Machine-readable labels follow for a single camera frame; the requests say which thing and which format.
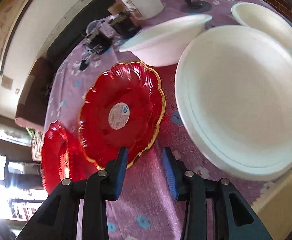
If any beige paper bowl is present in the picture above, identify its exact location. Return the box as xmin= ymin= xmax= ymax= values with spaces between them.
xmin=252 ymin=170 xmax=292 ymax=239

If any large white foam bowl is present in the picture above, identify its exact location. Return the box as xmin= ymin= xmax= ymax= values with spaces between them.
xmin=175 ymin=25 xmax=292 ymax=181

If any red plate with label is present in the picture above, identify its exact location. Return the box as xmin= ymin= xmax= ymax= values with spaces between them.
xmin=78 ymin=61 xmax=166 ymax=170

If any red plate gold lettering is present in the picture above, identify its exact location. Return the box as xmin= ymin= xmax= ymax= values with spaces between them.
xmin=41 ymin=120 xmax=97 ymax=194

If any purple floral tablecloth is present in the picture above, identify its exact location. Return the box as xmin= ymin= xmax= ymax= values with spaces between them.
xmin=44 ymin=0 xmax=292 ymax=239

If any brown armchair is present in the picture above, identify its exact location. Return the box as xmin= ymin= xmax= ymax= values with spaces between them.
xmin=15 ymin=57 xmax=53 ymax=132

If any small black adapter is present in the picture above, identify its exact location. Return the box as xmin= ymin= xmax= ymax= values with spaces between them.
xmin=79 ymin=60 xmax=89 ymax=71

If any small white foam bowl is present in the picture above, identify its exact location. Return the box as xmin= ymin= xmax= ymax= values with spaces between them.
xmin=231 ymin=2 xmax=292 ymax=54

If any black phone stand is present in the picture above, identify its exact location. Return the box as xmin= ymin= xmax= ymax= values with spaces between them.
xmin=181 ymin=0 xmax=212 ymax=14

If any black sofa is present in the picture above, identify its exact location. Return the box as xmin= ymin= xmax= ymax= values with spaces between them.
xmin=45 ymin=0 xmax=115 ymax=68

